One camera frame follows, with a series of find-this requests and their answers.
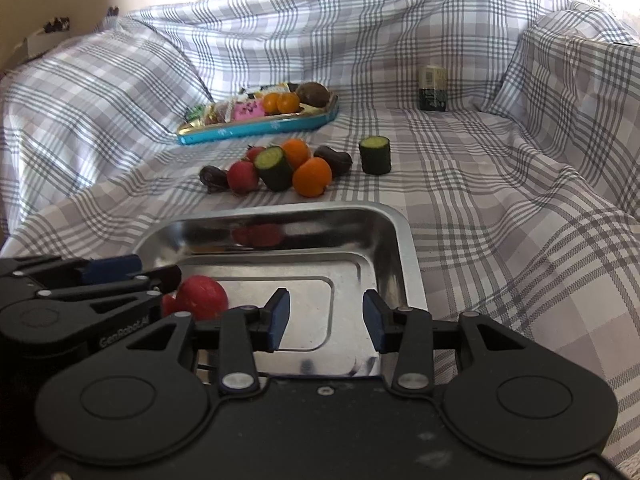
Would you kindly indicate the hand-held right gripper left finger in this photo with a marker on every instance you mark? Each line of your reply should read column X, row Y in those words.
column 277, row 321

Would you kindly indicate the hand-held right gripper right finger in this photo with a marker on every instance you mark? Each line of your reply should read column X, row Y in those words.
column 375, row 324

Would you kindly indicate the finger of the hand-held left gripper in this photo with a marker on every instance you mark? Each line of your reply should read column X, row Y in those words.
column 125, row 287
column 112, row 267

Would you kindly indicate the steel tray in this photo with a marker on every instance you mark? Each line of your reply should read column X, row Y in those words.
column 310, row 255

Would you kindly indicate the red tomato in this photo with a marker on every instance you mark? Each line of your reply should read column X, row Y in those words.
column 253, row 153
column 202, row 297
column 242, row 177
column 168, row 306

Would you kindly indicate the cucumber piece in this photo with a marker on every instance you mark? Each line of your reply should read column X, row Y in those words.
column 275, row 170
column 375, row 157

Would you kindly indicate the dark brown avocado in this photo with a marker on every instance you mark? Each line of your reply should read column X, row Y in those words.
column 212, row 176
column 332, row 160

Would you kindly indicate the orange tangerine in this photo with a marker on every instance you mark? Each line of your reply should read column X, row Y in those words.
column 312, row 177
column 298, row 152

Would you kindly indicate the green snack packet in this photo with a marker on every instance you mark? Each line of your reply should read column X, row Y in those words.
column 196, row 114

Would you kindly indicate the brown snack packet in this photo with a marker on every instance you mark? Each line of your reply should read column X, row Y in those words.
column 217, row 114

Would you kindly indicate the blue tin tray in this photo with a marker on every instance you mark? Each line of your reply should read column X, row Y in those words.
column 250, row 130

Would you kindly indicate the pink snack packet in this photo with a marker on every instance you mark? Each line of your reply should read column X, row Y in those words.
column 248, row 111

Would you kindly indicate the small orange kumquat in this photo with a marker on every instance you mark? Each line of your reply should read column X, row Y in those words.
column 270, row 104
column 288, row 103

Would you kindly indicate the white snack packet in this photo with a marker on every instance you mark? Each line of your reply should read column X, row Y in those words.
column 251, row 95

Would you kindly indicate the round brown fruit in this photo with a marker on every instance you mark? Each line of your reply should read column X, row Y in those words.
column 312, row 94

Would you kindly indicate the black and white packet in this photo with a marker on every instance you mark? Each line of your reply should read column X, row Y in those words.
column 275, row 88

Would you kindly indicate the cardboard box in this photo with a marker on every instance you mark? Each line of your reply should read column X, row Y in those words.
column 35, row 42

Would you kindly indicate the green drink can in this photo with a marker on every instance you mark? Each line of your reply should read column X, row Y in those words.
column 433, row 90

